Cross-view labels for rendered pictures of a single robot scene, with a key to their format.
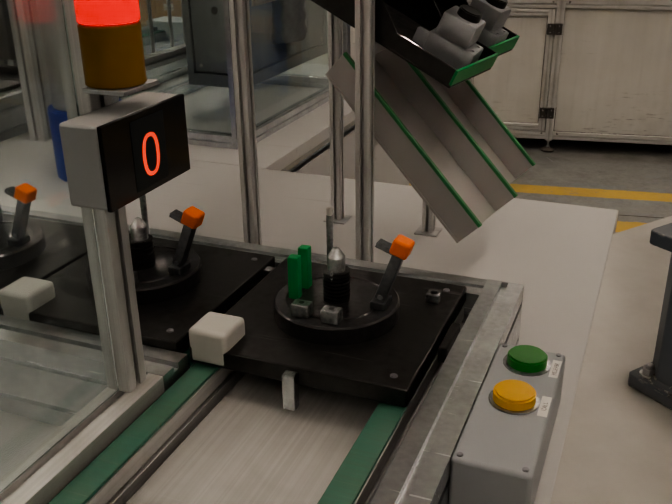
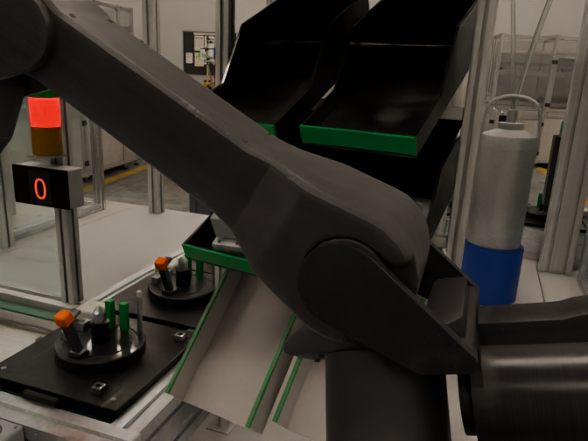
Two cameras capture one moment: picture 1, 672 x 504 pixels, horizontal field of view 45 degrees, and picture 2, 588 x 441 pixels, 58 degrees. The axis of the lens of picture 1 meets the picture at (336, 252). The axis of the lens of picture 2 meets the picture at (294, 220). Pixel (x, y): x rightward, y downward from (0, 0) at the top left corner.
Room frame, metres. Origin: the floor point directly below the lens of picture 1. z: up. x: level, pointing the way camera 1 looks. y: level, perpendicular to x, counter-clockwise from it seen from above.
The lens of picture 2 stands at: (1.07, -0.79, 1.43)
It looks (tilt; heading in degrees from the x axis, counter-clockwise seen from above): 16 degrees down; 87
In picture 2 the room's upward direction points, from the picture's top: 3 degrees clockwise
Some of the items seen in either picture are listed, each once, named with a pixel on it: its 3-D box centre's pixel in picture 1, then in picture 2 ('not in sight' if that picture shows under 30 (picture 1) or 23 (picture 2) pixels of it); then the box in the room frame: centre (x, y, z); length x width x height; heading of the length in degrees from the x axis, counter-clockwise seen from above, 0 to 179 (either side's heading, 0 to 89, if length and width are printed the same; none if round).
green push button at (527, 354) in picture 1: (526, 362); not in sight; (0.71, -0.19, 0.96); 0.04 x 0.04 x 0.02
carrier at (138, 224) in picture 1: (140, 247); (183, 274); (0.90, 0.24, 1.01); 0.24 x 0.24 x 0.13; 68
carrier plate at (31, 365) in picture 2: (337, 321); (101, 356); (0.81, 0.00, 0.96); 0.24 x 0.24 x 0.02; 68
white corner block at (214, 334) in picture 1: (217, 339); (93, 315); (0.75, 0.13, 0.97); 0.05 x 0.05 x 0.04; 68
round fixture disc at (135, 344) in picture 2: (336, 305); (101, 346); (0.81, 0.00, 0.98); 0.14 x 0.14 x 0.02
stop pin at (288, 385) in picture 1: (290, 390); not in sight; (0.69, 0.05, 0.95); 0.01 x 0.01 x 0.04; 68
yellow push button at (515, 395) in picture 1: (514, 398); not in sight; (0.65, -0.17, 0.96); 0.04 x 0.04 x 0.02
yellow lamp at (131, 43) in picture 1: (112, 53); (46, 140); (0.68, 0.18, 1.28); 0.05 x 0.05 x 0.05
